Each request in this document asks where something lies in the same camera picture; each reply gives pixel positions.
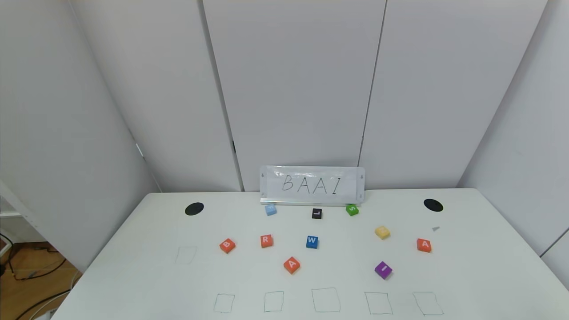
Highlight white BAAI sign board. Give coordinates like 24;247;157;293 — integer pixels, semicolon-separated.
260;166;365;206

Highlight black floor cable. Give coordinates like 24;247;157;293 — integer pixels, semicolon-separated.
0;231;67;281
16;289;72;320

